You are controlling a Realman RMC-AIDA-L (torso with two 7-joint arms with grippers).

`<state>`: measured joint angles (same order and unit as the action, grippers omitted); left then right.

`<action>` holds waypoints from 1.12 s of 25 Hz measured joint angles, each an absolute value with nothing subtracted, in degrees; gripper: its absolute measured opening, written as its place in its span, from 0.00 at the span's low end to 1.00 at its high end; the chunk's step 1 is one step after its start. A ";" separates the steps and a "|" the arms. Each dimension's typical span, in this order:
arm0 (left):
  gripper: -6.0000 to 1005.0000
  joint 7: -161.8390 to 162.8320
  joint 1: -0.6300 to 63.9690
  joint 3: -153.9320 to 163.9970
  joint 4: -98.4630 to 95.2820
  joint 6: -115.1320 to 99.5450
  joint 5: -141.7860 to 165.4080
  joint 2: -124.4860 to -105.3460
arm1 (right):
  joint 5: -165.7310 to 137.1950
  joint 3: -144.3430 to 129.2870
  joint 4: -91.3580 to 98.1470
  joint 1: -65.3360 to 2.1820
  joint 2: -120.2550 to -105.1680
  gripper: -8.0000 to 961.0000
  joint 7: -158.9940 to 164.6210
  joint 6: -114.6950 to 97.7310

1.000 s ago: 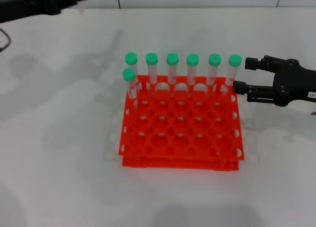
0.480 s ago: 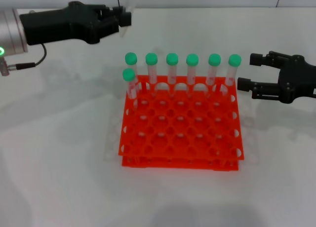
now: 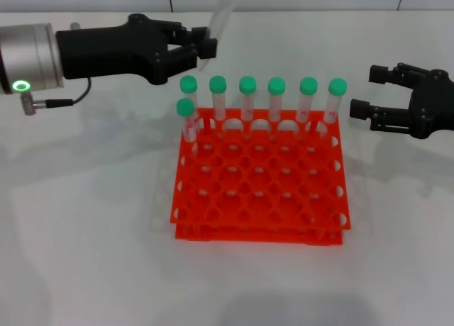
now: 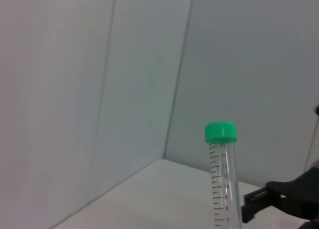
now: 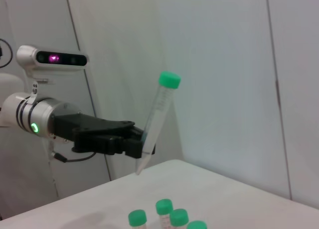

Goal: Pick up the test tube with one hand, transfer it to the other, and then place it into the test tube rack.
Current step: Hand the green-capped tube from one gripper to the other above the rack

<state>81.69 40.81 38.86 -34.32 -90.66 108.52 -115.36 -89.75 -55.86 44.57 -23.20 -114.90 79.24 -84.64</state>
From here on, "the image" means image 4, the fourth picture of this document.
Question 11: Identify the clear green-capped test tube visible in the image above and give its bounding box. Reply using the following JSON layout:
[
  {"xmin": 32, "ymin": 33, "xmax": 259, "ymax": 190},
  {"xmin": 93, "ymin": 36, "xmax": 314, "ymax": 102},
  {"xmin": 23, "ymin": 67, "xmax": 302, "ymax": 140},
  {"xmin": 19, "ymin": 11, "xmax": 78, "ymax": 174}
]
[{"xmin": 204, "ymin": 120, "xmax": 244, "ymax": 229}]

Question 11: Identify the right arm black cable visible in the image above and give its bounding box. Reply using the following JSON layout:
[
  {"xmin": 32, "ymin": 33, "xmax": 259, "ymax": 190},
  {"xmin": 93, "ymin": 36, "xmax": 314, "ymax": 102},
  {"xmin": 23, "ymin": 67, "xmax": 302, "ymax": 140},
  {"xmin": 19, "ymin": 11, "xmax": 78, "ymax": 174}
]
[{"xmin": 304, "ymin": 105, "xmax": 319, "ymax": 170}]

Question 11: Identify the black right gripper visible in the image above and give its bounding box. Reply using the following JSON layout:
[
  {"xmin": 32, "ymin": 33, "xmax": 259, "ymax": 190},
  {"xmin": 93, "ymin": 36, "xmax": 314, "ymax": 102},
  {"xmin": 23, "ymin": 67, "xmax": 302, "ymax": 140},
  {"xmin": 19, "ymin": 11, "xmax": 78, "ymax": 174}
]
[{"xmin": 241, "ymin": 164, "xmax": 319, "ymax": 229}]

